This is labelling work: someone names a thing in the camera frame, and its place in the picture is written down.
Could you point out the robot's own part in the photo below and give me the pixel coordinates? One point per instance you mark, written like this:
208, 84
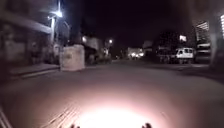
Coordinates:
146, 126
74, 126

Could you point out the white van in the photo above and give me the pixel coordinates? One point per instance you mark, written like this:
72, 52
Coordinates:
184, 54

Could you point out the street lamp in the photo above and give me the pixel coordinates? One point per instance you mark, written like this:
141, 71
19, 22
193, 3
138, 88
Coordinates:
57, 15

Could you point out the building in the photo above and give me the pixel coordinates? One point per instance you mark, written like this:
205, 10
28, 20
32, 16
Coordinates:
208, 36
26, 30

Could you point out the grey asphalt road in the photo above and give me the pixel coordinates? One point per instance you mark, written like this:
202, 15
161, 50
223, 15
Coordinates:
120, 90

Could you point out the pale slatted crate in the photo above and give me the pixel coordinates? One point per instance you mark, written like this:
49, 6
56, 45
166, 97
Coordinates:
72, 57

